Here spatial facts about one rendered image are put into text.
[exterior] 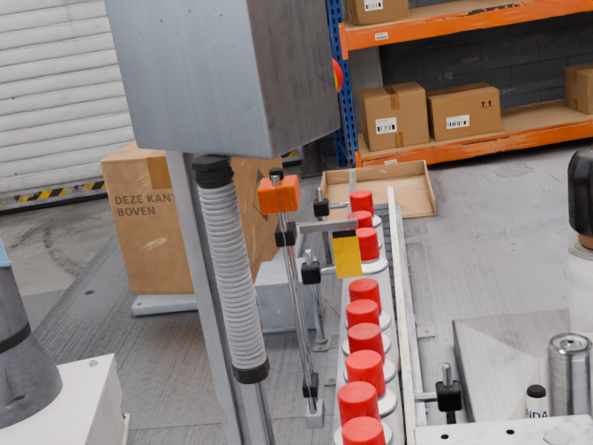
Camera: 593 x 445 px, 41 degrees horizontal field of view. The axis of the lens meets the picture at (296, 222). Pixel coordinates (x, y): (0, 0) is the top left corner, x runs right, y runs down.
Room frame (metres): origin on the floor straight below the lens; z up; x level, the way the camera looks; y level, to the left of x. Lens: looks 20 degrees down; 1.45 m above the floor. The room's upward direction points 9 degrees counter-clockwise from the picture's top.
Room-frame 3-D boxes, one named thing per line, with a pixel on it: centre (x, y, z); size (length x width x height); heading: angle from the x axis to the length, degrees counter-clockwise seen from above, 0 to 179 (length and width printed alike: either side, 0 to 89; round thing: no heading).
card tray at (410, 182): (1.77, -0.20, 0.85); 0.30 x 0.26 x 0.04; 172
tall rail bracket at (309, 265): (1.12, -0.03, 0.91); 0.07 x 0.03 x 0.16; 82
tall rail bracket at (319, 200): (1.41, -0.07, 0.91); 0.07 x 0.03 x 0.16; 82
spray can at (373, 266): (0.92, -0.08, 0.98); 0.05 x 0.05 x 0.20
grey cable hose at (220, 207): (0.63, 0.06, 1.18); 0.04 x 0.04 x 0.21
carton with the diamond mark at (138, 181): (1.49, 0.17, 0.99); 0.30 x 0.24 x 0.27; 161
